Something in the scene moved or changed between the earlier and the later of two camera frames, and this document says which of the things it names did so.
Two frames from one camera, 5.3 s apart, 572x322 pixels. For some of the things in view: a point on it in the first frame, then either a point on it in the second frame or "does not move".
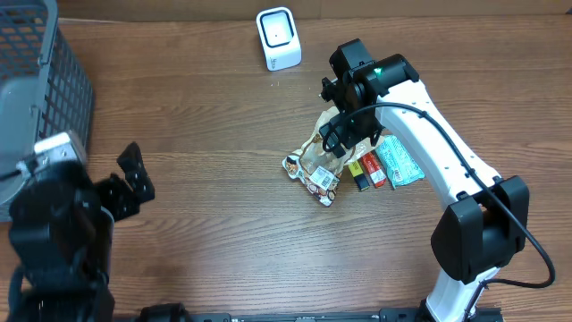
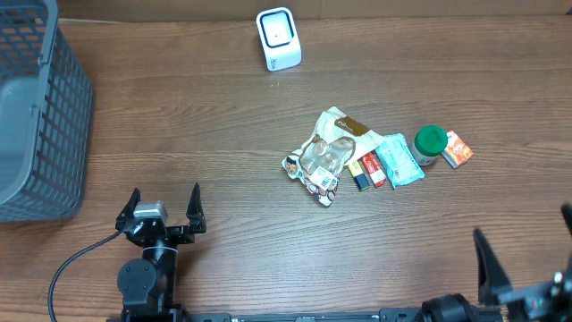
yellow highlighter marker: [358, 175] does not move
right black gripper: [341, 128] → [522, 312]
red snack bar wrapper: [374, 170] does not move
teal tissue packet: [400, 168] does not move
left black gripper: [107, 197] → [167, 231]
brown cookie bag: [320, 171] does not move
